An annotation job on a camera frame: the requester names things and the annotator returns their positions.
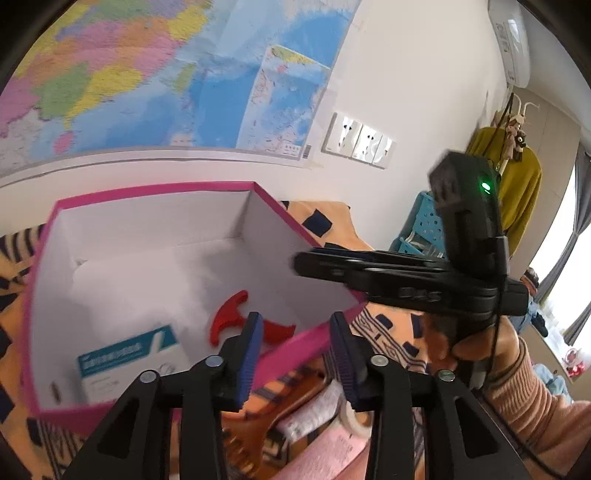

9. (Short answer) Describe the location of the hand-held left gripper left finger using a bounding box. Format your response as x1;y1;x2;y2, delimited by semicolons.
60;312;265;480

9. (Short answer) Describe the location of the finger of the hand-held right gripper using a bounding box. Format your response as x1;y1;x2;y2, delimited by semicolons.
293;251;370;291
316;247;445;267

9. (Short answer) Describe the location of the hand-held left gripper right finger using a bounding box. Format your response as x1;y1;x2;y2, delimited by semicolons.
329;312;532;480

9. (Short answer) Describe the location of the red curved plastic piece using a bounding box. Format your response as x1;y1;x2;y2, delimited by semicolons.
208;290;296;348

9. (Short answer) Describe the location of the light pink printed tube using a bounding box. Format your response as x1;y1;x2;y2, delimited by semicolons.
277;401;374;480

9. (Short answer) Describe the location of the pink cardboard box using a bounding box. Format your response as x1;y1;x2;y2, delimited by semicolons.
21;181;368;437

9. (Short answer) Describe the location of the person's right forearm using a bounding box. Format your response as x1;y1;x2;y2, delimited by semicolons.
479;336;580;480

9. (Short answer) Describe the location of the person's right hand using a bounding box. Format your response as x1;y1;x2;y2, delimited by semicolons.
421;314;522;385

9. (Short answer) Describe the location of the blue perforated plastic rack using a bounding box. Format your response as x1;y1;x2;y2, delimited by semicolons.
390;191;447;257

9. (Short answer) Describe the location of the orange-brown comb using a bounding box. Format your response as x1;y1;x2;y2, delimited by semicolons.
222;369;333;467

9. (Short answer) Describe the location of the orange patterned blanket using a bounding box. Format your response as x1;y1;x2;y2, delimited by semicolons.
0;200;462;480

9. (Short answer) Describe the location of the yellow hanging garment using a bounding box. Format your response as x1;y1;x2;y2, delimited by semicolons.
464;127;544;259

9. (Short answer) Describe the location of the window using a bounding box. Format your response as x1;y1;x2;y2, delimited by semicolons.
530;152;591;334

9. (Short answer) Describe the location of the brown plush toy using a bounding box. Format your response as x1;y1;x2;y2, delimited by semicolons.
505;115;530;162

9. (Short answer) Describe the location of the grey curtain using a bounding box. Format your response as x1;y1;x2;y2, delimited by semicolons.
538;143;591;348

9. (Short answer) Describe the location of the white coat rack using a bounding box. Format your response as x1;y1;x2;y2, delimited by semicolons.
489;92;542;176

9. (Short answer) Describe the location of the white and blue carton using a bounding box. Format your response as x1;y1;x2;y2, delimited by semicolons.
76;324;190;407

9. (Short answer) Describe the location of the red and white ornament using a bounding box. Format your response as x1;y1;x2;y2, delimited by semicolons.
561;348;584;377

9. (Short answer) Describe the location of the white air conditioner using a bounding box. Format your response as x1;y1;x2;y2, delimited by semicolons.
488;0;533;88

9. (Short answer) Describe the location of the light blue cloth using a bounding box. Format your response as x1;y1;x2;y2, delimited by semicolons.
533;364;571;398

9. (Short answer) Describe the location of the colourful wall map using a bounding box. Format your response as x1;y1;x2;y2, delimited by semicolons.
0;0;362;182

